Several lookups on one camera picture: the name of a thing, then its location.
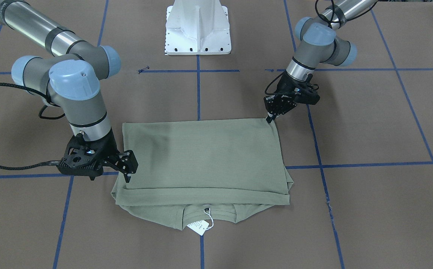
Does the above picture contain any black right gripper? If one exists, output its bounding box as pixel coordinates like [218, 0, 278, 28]
[67, 133, 138, 183]

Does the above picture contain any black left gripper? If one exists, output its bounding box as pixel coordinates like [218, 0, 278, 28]
[263, 72, 297, 124]

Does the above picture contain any olive green long-sleeve shirt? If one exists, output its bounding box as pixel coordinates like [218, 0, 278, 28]
[111, 118, 293, 230]

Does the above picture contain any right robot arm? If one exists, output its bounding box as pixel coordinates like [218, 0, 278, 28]
[0, 0, 138, 183]

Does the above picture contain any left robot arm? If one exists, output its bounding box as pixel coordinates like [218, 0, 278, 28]
[263, 0, 377, 124]

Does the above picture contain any white shirt price tag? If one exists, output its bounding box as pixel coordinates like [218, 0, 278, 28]
[186, 208, 214, 236]

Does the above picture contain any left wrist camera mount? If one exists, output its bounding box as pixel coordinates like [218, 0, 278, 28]
[294, 83, 320, 105]

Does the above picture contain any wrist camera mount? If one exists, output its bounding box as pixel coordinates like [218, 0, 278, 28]
[56, 145, 103, 180]
[294, 83, 320, 105]

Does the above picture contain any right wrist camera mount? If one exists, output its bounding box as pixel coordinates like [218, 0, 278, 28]
[56, 145, 103, 180]

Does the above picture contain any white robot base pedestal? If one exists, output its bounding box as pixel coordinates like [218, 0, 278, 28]
[164, 0, 232, 56]

